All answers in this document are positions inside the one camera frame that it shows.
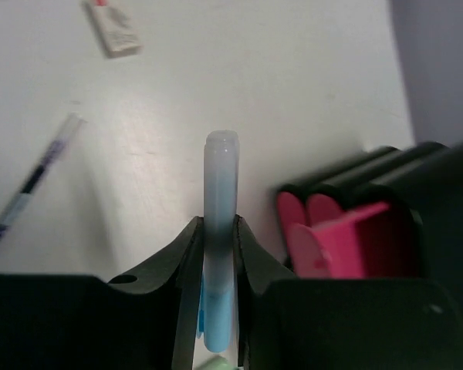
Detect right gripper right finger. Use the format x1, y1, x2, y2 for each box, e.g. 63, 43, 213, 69
233, 217, 463, 369

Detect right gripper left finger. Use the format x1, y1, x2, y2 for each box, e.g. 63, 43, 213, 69
0, 217, 203, 369

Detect pink drawer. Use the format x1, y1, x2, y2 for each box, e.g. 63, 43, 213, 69
275, 190, 306, 269
287, 202, 420, 279
306, 193, 345, 227

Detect blue capped highlighter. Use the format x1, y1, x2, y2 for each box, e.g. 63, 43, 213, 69
201, 130, 239, 353

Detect purple pen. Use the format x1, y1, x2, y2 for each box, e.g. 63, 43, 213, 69
0, 113, 85, 240

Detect black drawer cabinet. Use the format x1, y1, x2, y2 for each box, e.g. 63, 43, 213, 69
280, 142, 463, 288

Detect white eraser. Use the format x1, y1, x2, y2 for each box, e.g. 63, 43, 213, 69
82, 0, 142, 59

